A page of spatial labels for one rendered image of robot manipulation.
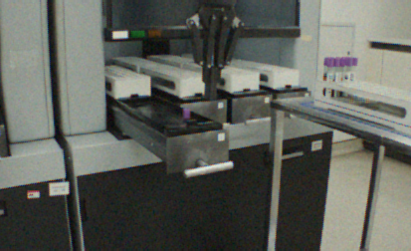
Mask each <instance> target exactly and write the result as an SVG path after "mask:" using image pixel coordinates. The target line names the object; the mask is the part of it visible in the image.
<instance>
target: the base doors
mask: <svg viewBox="0 0 411 251"><path fill-rule="evenodd" d="M367 54H368V58H367V71H366V83H370V84H378V85H381V86H385V87H389V88H396V89H400V90H404V91H407V92H411V70H407V67H410V68H411V54H410V53H403V52H396V51H388V50H378V49H370V48H369V49H368V52H367Z"/></svg>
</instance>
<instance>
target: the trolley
mask: <svg viewBox="0 0 411 251"><path fill-rule="evenodd" d="M270 108H271V110H272V116H271V131H270V145H269V162H268V189H267V203H266V217H265V232H264V246H263V251H275V239H276V227H277V214H278V202H279V190H280V178H281V165H282V140H283V128H284V115H285V113H287V114H289V115H293V116H296V117H298V118H302V119H304V120H306V121H311V122H313V123H317V124H320V125H322V126H327V127H329V128H333V129H336V130H338V131H342V132H344V133H348V134H350V135H352V136H357V137H359V138H363V139H365V140H367V141H371V142H373V143H375V145H374V151H373V161H372V167H371V173H370V183H369V190H368V196H367V201H366V207H365V216H364V224H363V230H362V236H361V241H360V247H359V250H357V251H369V245H370V240H371V235H372V229H373V221H374V214H375V209H376V203H377V198H378V190H379V182H380V176H381V171H382V160H383V155H384V149H385V147H387V148H391V149H393V150H397V151H399V152H402V153H404V154H408V155H410V156H411V134H409V133H404V132H403V131H398V130H396V129H395V128H392V127H389V126H385V125H380V124H376V123H373V122H370V121H366V120H364V119H359V118H356V117H354V116H349V115H346V114H344V113H339V112H337V111H334V110H326V109H324V108H321V107H316V106H315V105H314V96H309V97H302V98H288V99H281V100H271V102H270Z"/></svg>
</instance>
